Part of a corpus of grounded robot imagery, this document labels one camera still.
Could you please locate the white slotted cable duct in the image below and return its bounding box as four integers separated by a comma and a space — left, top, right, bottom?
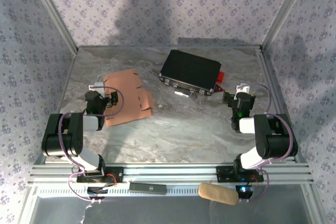
34, 185, 253, 198

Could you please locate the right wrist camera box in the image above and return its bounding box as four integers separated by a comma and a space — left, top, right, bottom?
235, 83, 250, 94

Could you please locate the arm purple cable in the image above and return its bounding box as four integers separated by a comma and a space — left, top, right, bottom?
246, 82, 297, 204
58, 85, 125, 205

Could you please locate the aluminium mounting rail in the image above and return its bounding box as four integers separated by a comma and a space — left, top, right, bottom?
27, 163, 315, 186

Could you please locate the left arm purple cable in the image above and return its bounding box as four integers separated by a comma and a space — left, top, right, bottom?
58, 85, 125, 205

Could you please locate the black rectangular device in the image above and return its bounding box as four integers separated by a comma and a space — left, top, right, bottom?
129, 182, 168, 196

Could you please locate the chrome case handle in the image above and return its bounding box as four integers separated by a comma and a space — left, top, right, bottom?
174, 89, 194, 98

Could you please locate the aluminium frame post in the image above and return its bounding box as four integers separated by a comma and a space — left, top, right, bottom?
260, 0, 314, 53
25, 0, 79, 53

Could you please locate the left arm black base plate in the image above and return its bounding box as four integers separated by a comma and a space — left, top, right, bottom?
76, 166, 124, 184

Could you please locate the tan cork roll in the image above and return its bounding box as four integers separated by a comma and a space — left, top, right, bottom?
198, 183, 240, 206

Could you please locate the black hard case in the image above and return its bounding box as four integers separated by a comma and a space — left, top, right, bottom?
159, 49, 223, 97

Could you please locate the brown cardboard paper box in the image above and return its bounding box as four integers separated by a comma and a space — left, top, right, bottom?
103, 68, 155, 127

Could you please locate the aluminium side rail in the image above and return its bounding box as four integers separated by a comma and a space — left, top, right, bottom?
258, 47, 308, 165
33, 49, 79, 166

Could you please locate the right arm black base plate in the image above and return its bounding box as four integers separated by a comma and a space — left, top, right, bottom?
215, 165, 264, 183

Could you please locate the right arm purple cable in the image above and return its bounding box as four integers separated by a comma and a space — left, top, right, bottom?
246, 82, 297, 204

